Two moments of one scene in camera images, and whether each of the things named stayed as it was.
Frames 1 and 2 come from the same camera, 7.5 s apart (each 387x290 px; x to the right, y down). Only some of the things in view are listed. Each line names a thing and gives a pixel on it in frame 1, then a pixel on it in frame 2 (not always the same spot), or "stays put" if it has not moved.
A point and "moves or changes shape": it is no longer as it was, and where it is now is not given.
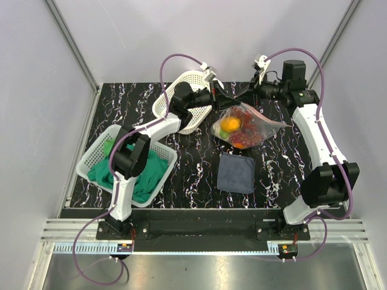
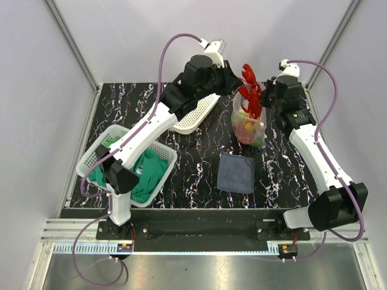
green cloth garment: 145,184 stays put
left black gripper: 224,103 to 231,81
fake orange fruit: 230,124 to 248,125
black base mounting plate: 272,229 stays put
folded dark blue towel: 236,174 stays put
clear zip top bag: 244,126 moves or changes shape
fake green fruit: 224,135 to 257,142
